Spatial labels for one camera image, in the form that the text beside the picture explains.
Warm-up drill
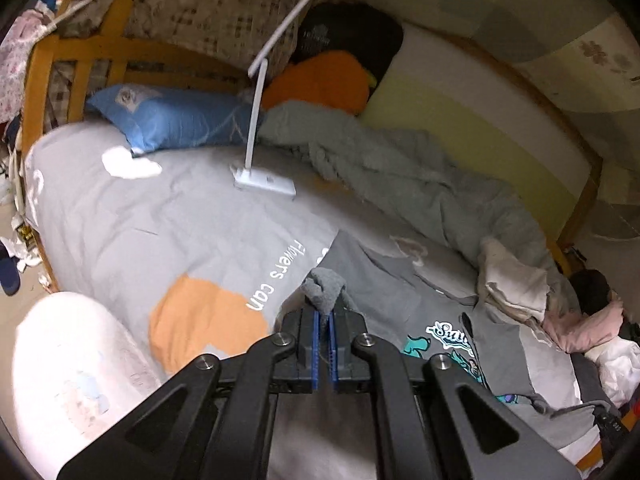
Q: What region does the wooden bed frame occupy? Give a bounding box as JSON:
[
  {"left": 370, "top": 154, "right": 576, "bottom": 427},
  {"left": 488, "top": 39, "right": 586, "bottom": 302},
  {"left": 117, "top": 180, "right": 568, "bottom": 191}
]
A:
[{"left": 20, "top": 0, "right": 606, "bottom": 471}]

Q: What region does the black cloth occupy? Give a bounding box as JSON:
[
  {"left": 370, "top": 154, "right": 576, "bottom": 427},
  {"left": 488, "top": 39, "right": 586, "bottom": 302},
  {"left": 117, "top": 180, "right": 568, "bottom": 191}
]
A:
[{"left": 570, "top": 269, "right": 613, "bottom": 316}]

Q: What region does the blue pillow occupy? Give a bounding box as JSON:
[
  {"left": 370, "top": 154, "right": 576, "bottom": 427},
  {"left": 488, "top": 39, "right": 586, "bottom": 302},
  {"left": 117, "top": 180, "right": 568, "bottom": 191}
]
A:
[{"left": 85, "top": 84, "right": 258, "bottom": 156}]

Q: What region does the blue slipper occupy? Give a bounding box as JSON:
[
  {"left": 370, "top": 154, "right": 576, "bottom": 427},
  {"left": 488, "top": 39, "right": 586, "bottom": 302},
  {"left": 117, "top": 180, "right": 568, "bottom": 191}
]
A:
[{"left": 0, "top": 247, "right": 22, "bottom": 297}]

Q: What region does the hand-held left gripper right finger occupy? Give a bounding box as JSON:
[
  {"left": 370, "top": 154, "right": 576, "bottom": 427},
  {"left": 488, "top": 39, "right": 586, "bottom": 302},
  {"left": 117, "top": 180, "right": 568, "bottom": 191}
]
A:
[{"left": 330, "top": 302, "right": 581, "bottom": 480}]

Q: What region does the floral cloth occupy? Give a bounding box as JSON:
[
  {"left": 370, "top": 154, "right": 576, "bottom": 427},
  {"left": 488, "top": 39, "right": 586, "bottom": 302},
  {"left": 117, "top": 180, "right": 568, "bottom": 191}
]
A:
[{"left": 0, "top": 10, "right": 57, "bottom": 126}]

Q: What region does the white garment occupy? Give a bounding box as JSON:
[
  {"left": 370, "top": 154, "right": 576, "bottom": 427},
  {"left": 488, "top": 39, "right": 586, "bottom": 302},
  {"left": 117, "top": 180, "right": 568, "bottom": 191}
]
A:
[{"left": 585, "top": 335, "right": 640, "bottom": 408}]

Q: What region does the grey printed bed sheet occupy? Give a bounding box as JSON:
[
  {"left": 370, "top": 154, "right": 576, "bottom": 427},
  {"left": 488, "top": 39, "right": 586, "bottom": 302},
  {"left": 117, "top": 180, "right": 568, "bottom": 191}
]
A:
[{"left": 24, "top": 122, "right": 601, "bottom": 461}]

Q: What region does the yellow and white mattress pad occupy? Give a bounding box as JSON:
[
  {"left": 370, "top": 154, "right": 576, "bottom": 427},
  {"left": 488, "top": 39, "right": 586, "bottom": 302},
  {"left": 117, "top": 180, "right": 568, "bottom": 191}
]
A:
[{"left": 360, "top": 25, "right": 596, "bottom": 241}]

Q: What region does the off-white cloth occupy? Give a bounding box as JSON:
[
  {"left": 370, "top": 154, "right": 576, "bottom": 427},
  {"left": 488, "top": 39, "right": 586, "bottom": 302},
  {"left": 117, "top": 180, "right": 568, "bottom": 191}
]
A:
[{"left": 477, "top": 237, "right": 551, "bottom": 323}]

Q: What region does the pink cloth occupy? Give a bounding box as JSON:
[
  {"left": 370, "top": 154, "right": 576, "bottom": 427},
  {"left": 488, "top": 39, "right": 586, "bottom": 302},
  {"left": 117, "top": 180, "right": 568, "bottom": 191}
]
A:
[{"left": 542, "top": 302, "right": 626, "bottom": 353}]

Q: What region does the grey sweatshirt with teal print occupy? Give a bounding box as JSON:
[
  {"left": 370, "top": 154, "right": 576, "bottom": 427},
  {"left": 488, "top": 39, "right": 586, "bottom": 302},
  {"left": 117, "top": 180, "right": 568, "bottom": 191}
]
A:
[{"left": 267, "top": 230, "right": 608, "bottom": 480}]

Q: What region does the grey-green duvet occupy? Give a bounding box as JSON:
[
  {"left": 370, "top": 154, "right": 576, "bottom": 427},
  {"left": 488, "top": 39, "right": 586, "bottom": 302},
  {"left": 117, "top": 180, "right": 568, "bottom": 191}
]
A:
[{"left": 257, "top": 100, "right": 581, "bottom": 311}]

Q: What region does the orange pillow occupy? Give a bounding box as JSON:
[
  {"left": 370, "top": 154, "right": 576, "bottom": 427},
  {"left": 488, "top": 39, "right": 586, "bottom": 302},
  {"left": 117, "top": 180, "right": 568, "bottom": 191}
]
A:
[{"left": 262, "top": 51, "right": 376, "bottom": 116}]

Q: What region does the white desk lamp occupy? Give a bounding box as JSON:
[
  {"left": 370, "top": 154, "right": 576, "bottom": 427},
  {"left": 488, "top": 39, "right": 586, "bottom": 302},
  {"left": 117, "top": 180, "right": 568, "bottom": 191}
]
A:
[{"left": 230, "top": 0, "right": 322, "bottom": 197}]

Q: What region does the black cushion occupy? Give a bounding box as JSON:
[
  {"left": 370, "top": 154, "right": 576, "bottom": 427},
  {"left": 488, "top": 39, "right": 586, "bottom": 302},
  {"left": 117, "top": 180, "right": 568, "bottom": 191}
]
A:
[{"left": 292, "top": 2, "right": 405, "bottom": 86}]

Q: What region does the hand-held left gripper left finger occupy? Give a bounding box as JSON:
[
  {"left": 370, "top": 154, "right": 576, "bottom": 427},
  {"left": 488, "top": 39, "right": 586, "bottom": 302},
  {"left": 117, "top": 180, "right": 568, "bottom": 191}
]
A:
[{"left": 56, "top": 305, "right": 322, "bottom": 480}]

